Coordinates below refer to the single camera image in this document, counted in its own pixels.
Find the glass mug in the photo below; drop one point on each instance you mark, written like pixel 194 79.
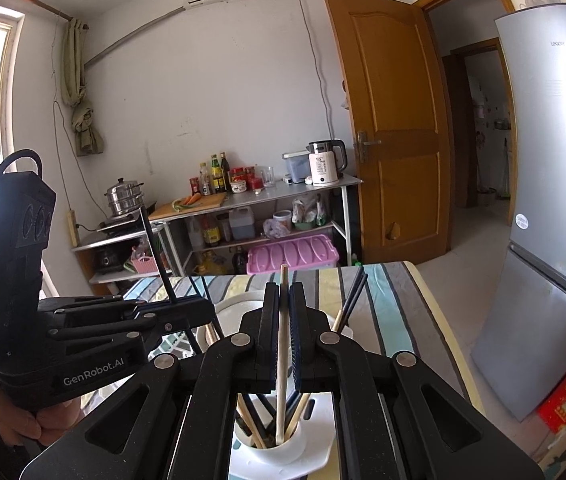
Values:
pixel 268 177

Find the white electric kettle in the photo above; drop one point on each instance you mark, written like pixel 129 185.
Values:
pixel 325 167

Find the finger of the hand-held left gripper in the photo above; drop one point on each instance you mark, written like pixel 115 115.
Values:
pixel 188 314
pixel 93 305

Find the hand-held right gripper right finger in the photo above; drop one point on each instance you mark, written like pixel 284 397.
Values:
pixel 299 355

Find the beige power strip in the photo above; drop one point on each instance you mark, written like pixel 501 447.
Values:
pixel 71 227

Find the low white shelf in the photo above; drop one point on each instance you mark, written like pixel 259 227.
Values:
pixel 93 242

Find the red jar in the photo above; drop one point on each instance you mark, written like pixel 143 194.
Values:
pixel 238 177

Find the grey storage box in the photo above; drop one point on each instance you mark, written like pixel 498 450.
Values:
pixel 295 170

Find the white cup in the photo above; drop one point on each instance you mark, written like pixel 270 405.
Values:
pixel 288 454

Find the white plastic dish rack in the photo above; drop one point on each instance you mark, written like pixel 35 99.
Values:
pixel 320 435

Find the pink basket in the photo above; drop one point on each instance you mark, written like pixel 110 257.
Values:
pixel 144 265

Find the white lidded container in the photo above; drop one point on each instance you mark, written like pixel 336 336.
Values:
pixel 283 220

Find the metal kitchen table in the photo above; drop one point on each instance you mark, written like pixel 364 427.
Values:
pixel 288 191

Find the dark glass bottle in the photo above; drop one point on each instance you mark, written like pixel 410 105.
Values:
pixel 225 172

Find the wooden door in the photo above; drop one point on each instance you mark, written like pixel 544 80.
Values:
pixel 388 110

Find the black cooker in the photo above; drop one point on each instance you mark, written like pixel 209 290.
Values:
pixel 107 260

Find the person's left hand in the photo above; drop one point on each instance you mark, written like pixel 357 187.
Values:
pixel 38 427

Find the yellow label bottle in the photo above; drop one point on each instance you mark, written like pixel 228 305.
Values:
pixel 216 175

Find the plastic jug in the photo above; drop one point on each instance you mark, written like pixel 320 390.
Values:
pixel 242 225

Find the printed cardboard box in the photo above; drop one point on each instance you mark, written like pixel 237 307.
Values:
pixel 563 457

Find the wooden cutting board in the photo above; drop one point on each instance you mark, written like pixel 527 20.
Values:
pixel 203 206

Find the white wall pipe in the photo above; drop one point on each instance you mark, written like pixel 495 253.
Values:
pixel 133 37

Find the clear sauce bottle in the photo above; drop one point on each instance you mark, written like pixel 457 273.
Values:
pixel 205 180

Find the steel steamer pot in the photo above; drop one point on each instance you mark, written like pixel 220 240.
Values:
pixel 124 197

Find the pink storage box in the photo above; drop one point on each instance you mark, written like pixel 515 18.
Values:
pixel 293 255

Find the black induction stove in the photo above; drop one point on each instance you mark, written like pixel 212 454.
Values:
pixel 123 225

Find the carrot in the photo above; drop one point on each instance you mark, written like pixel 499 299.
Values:
pixel 193 199

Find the silver refrigerator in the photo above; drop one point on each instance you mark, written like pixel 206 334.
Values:
pixel 553 210

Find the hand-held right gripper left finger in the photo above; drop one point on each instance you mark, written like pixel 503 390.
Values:
pixel 270 340

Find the tied green curtain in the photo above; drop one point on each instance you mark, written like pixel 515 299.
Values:
pixel 80 100

